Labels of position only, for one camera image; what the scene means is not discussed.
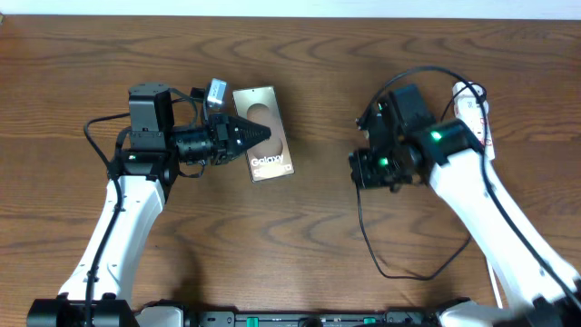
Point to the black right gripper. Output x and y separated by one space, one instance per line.
363 174

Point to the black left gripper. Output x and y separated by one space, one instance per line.
223 139

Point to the Samsung Galaxy smartphone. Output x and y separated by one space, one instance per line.
270 158

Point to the white power strip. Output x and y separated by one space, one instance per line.
467 109

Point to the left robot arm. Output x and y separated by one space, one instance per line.
168 128

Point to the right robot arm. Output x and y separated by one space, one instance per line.
454 159

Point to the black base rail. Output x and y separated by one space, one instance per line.
290 319

